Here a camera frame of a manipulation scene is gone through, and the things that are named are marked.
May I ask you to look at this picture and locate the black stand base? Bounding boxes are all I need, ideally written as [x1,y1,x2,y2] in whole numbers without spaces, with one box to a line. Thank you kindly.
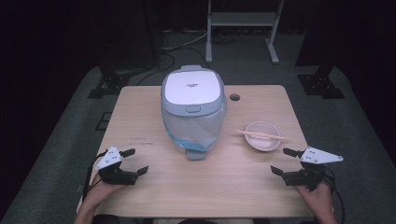
[297,72,347,100]
[87,64,133,100]

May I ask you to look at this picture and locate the white metal stand frame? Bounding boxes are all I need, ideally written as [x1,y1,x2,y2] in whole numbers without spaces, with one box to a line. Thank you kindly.
[205,0,286,65]

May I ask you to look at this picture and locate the hand-held gripper cable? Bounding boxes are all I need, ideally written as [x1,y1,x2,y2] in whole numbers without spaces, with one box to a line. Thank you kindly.
[81,150,108,201]
[321,165,347,224]

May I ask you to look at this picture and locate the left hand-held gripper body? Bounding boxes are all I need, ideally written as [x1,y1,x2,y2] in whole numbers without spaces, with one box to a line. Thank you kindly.
[94,146,140,187]

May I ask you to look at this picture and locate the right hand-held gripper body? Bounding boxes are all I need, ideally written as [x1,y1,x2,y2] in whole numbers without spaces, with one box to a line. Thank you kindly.
[281,147,345,191]

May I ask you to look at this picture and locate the dark floor outlet plate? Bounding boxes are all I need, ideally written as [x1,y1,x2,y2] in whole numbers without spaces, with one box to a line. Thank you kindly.
[94,111,114,132]

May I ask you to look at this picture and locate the clear plastic bin liner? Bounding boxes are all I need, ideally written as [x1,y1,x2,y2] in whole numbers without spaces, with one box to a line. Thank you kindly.
[162,105,227,153]

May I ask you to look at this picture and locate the cables on floor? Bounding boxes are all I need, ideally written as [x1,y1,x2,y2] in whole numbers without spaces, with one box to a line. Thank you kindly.
[135,29,209,87]

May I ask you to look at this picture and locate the small pale pink bowl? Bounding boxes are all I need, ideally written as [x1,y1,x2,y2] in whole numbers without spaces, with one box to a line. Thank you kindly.
[244,120,282,153]

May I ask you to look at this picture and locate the right hand-held gripper cable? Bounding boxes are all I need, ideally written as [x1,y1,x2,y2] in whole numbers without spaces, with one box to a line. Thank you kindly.
[321,165,347,224]

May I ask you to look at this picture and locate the person's right hand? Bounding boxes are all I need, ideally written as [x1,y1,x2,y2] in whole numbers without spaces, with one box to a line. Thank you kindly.
[293,182,334,217]

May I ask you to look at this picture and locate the wooden chopstick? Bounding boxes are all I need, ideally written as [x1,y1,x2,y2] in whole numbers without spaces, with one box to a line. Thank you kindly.
[236,131,291,142]
[235,129,287,140]

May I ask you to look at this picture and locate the grey pedal trash can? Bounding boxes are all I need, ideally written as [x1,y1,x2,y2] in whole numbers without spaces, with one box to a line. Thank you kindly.
[160,64,228,161]

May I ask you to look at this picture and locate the person's left hand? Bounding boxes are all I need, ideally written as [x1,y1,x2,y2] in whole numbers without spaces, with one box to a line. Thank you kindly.
[84,174,125,208]

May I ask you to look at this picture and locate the left hand-held gripper cable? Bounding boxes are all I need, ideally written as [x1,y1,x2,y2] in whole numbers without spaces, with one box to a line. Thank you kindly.
[81,150,108,201]

